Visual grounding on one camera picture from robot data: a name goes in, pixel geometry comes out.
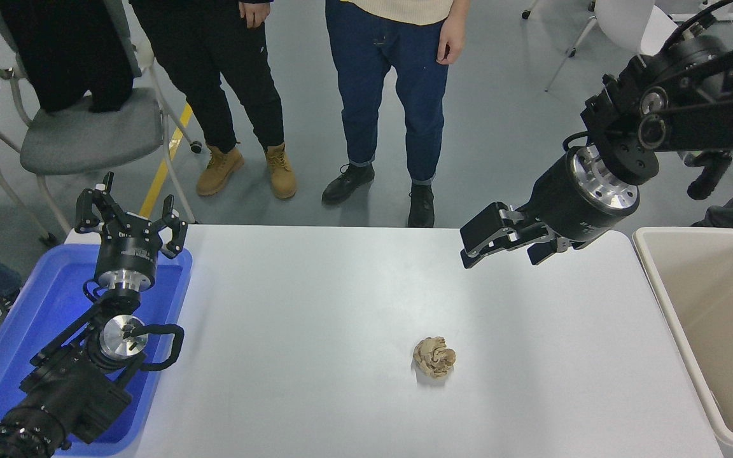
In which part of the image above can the blue plastic tray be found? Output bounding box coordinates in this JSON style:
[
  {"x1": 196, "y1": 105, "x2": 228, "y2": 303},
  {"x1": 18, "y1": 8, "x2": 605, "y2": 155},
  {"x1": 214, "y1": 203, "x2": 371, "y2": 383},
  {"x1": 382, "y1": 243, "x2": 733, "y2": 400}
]
[{"x1": 0, "y1": 244, "x2": 193, "y2": 457}]

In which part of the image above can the grey padded chair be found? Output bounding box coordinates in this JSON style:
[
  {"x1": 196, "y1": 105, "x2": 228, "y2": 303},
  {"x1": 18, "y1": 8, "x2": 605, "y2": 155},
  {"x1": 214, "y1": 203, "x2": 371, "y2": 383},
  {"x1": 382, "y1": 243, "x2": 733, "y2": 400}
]
[{"x1": 0, "y1": 0, "x2": 206, "y2": 249}]

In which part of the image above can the person's hand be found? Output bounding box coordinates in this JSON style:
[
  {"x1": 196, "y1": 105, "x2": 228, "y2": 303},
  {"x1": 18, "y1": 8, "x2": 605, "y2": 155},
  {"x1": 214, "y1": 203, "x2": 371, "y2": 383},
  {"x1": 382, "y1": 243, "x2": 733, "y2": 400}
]
[
  {"x1": 239, "y1": 0, "x2": 272, "y2": 30},
  {"x1": 436, "y1": 13, "x2": 468, "y2": 66}
]

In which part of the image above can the white chair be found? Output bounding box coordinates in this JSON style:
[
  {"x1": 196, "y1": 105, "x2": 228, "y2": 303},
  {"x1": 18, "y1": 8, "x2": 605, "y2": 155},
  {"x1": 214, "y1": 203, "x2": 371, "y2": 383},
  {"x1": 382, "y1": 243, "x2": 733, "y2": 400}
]
[{"x1": 521, "y1": 0, "x2": 679, "y2": 93}]

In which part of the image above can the black jacket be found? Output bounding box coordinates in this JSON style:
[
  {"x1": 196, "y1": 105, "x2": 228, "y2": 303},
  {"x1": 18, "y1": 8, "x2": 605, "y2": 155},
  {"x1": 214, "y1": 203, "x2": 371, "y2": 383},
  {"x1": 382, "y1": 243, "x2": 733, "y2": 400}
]
[{"x1": 0, "y1": 0, "x2": 136, "y2": 115}]

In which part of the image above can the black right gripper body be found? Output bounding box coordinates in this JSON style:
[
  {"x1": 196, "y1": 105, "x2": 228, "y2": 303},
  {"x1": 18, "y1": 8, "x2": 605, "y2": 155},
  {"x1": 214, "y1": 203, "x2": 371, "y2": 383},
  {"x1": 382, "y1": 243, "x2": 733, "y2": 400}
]
[{"x1": 519, "y1": 151, "x2": 636, "y2": 246}]

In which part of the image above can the large pale bin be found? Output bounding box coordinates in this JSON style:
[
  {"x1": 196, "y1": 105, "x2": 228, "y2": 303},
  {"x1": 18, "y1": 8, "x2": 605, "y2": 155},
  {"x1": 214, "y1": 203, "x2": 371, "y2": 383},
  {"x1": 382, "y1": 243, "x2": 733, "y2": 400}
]
[{"x1": 632, "y1": 226, "x2": 733, "y2": 451}]

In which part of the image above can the crumpled tan paper ball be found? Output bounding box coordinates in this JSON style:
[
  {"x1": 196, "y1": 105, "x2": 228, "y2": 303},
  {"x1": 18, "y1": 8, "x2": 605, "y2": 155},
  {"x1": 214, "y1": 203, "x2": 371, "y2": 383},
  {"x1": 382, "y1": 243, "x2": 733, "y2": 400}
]
[{"x1": 412, "y1": 337, "x2": 457, "y2": 380}]

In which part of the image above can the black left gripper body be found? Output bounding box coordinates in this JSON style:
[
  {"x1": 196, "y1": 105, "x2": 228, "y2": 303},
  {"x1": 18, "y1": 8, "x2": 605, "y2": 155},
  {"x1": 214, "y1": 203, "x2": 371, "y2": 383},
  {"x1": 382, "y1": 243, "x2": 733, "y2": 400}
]
[{"x1": 94, "y1": 216, "x2": 164, "y2": 275}]

